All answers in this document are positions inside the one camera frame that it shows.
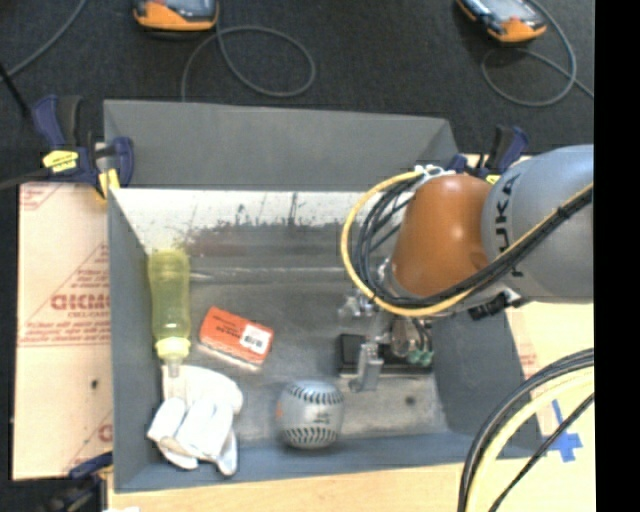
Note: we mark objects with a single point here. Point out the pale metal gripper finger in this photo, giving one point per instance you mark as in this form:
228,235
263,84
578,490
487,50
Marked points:
357,306
369,367

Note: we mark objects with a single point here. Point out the grey metal bin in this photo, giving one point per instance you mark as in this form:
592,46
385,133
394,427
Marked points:
300,300

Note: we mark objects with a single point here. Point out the grey baseball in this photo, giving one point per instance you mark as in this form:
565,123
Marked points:
310,415

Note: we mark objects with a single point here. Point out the orange box with white label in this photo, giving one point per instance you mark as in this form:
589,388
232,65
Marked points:
227,330

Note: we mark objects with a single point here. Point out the white glove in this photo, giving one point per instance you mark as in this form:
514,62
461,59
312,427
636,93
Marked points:
200,420

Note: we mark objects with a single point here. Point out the yellow clear plastic bottle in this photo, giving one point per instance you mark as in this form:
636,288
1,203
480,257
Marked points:
170,300

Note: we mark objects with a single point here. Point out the brown cardboard board, red print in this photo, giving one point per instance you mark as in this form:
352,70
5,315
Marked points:
60,280

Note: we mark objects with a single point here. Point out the black cylinder on white bracket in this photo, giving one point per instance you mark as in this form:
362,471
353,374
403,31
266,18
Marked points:
487,309

